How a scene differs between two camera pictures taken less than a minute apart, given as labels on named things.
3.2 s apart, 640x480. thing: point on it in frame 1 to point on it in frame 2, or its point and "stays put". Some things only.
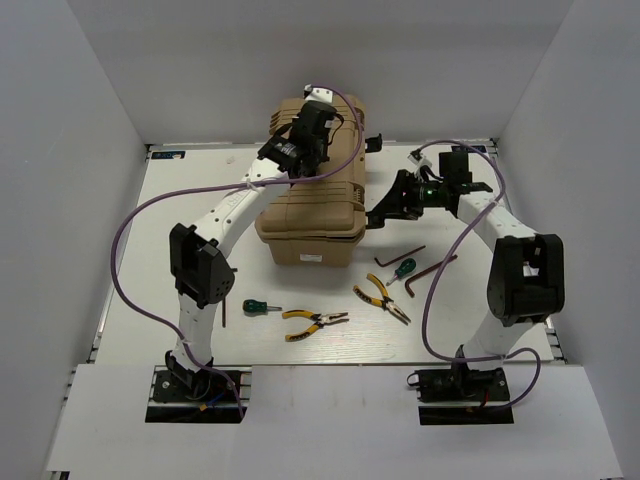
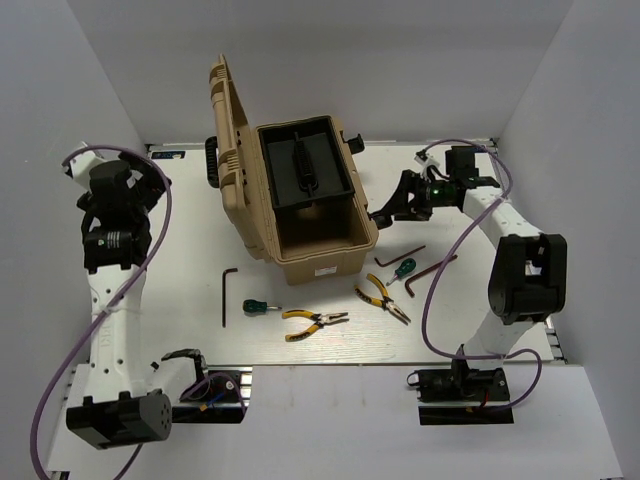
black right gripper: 397,204 stays put
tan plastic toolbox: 317,223 to 317,241
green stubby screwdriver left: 249,305 stays put
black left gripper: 325,155 to 149,183
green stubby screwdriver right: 405,267 stays put
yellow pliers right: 387,303 stays put
